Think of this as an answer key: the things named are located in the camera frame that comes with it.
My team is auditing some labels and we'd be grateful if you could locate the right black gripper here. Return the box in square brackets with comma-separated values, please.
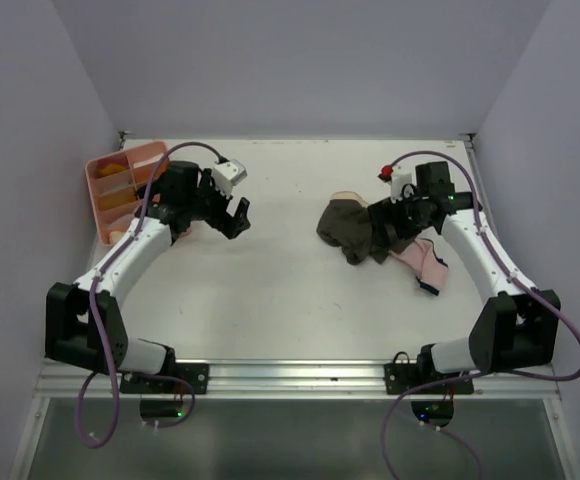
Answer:
[369, 185, 432, 247]

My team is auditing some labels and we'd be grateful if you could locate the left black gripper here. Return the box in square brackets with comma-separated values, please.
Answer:
[185, 169, 249, 238]

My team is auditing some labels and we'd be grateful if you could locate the olive green underwear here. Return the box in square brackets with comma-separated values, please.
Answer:
[316, 198, 388, 266]

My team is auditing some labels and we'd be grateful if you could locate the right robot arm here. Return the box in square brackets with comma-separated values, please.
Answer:
[368, 162, 560, 393]

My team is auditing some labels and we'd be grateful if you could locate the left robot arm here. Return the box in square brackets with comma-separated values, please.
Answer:
[45, 160, 250, 393]

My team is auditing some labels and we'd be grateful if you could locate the pink underwear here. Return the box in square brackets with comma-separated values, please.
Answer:
[389, 238, 449, 296]

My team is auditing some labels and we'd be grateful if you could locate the pink divided organizer tray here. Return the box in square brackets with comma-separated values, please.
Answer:
[85, 141, 167, 246]

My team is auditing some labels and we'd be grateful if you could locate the orange rolled garment in tray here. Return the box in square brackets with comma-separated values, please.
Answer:
[97, 190, 137, 211]

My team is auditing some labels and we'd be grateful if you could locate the yellow rolled garment in tray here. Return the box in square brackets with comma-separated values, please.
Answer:
[95, 159, 128, 178]

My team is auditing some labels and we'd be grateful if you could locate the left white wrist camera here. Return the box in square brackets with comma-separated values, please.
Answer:
[211, 160, 247, 198]

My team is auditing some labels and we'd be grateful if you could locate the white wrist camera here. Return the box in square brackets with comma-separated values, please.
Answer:
[378, 165, 416, 203]
[211, 160, 247, 198]

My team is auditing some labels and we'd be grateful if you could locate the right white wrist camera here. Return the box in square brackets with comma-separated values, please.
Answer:
[378, 165, 416, 203]

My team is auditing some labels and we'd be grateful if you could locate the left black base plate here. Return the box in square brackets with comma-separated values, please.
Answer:
[119, 362, 210, 395]

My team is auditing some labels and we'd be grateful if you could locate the aluminium mounting rail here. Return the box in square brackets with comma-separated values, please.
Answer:
[33, 357, 566, 400]

